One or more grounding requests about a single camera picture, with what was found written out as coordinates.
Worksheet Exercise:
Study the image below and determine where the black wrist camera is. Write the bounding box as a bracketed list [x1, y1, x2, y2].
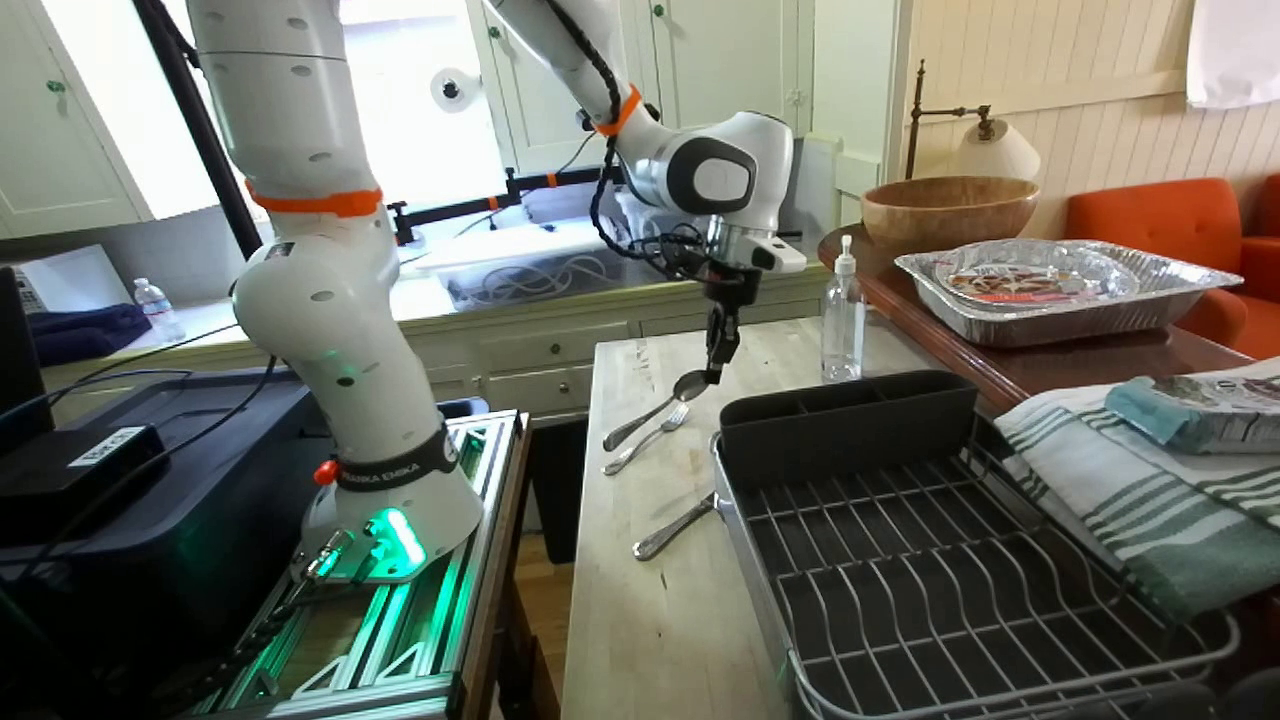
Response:
[623, 196, 710, 279]

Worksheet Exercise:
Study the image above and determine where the clear hand sanitizer pump bottle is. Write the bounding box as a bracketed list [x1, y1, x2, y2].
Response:
[817, 230, 870, 388]

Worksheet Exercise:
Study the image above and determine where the aluminium foil baking pan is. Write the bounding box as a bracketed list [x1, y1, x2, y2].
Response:
[893, 235, 1246, 350]

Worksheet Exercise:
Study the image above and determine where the large silver spoon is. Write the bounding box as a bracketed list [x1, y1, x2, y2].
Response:
[599, 367, 721, 455]

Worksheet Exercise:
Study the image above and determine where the black diagonal pole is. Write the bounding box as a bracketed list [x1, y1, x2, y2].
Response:
[131, 0, 269, 258]

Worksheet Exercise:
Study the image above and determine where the white hanging cloth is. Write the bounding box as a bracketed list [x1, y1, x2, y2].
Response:
[1185, 0, 1280, 111]

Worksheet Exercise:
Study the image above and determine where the aluminium robot mounting stand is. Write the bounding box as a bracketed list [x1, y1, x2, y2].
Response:
[196, 405, 536, 720]

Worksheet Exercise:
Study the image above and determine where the small clear water bottle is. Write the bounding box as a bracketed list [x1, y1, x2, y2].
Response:
[131, 272, 182, 342]

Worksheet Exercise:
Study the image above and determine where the dark blue cloth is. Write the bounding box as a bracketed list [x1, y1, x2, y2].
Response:
[24, 299, 156, 367]

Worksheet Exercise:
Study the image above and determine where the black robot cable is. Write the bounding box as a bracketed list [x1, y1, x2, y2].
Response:
[536, 0, 710, 282]

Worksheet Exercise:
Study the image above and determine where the green striped white towel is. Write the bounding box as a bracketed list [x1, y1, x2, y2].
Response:
[991, 380, 1280, 629]

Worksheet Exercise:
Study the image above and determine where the coiled grey cable bundle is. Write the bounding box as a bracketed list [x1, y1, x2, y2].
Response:
[443, 246, 632, 311]

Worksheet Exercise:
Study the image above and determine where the white counter cabinet with drawers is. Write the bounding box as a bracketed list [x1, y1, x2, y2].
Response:
[394, 282, 833, 424]

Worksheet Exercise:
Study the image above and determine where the silver wire dish rack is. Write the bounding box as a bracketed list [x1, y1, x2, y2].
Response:
[710, 424, 1244, 720]

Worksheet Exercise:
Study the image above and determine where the brass lamp with white shade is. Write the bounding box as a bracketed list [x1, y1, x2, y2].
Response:
[899, 55, 1045, 187]

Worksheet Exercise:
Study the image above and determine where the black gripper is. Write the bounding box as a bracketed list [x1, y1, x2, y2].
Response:
[697, 258, 769, 391]

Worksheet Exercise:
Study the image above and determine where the orange sofa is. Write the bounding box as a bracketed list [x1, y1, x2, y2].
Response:
[1058, 172, 1280, 361]

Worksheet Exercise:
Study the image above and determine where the white wall cabinet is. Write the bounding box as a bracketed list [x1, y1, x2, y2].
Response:
[0, 0, 225, 242]
[464, 0, 817, 172]

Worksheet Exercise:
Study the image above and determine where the large wooden bowl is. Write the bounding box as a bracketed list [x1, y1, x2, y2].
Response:
[860, 172, 1045, 264]

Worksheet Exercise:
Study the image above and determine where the black clamp bar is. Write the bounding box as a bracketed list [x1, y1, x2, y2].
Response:
[384, 162, 593, 242]

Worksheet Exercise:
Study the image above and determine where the folded newspaper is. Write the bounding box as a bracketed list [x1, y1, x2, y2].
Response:
[1153, 357, 1280, 424]

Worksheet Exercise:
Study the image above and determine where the black wire dish rack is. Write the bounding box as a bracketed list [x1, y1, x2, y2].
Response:
[714, 367, 1233, 720]

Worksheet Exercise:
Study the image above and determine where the silver table knife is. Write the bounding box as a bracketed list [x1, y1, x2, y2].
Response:
[628, 493, 724, 563]

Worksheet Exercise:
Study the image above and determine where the white tape roll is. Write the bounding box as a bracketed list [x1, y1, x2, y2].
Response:
[428, 65, 483, 114]

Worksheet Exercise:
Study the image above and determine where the brown wooden side table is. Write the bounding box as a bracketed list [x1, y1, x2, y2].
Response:
[811, 218, 1280, 673]

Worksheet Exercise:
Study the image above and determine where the white paper sheet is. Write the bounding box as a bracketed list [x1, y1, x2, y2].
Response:
[13, 241, 131, 317]

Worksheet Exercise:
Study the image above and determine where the large black box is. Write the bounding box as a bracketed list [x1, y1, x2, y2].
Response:
[0, 371, 336, 720]

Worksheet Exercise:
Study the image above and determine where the flat black device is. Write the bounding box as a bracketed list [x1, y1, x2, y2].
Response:
[0, 420, 170, 543]

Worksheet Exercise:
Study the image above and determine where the black monitor edge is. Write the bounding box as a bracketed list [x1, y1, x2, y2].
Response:
[0, 264, 56, 453]

